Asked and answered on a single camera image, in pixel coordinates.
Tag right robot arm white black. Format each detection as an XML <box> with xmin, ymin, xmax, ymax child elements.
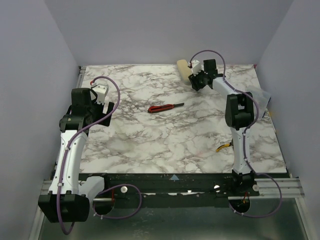
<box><xmin>188</xmin><ymin>59</ymin><xmax>256</xmax><ymax>193</ymax></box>

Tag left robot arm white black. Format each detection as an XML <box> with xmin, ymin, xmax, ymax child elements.
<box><xmin>38</xmin><ymin>84</ymin><xmax>115</xmax><ymax>223</ymax></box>

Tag red black utility knife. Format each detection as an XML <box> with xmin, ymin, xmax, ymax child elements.
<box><xmin>147</xmin><ymin>102</ymin><xmax>185</xmax><ymax>114</ymax></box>

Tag clear plastic screw box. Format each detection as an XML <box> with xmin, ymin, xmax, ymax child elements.
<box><xmin>246</xmin><ymin>85</ymin><xmax>271</xmax><ymax>120</ymax></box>

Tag blue tape triangle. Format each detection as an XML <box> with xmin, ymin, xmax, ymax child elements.
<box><xmin>170</xmin><ymin>174</ymin><xmax>180</xmax><ymax>181</ymax></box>

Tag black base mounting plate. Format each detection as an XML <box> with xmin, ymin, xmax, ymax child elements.
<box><xmin>94</xmin><ymin>173</ymin><xmax>260</xmax><ymax>209</ymax></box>

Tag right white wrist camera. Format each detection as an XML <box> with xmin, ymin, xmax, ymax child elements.
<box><xmin>188</xmin><ymin>60</ymin><xmax>202</xmax><ymax>76</ymax></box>

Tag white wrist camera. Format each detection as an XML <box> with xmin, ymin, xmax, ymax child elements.
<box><xmin>188</xmin><ymin>60</ymin><xmax>202</xmax><ymax>76</ymax></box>
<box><xmin>91</xmin><ymin>83</ymin><xmax>109</xmax><ymax>105</ymax></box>

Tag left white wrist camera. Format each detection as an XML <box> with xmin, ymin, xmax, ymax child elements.
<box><xmin>91</xmin><ymin>83</ymin><xmax>109</xmax><ymax>105</ymax></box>

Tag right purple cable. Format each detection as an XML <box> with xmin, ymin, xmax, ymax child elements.
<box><xmin>189</xmin><ymin>50</ymin><xmax>283</xmax><ymax>218</ymax></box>

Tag yellow handled pliers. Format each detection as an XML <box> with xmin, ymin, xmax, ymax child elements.
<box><xmin>215</xmin><ymin>142</ymin><xmax>233</xmax><ymax>152</ymax></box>

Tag aluminium rail frame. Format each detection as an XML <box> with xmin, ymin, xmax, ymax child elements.
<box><xmin>38</xmin><ymin>60</ymin><xmax>304</xmax><ymax>226</ymax></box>

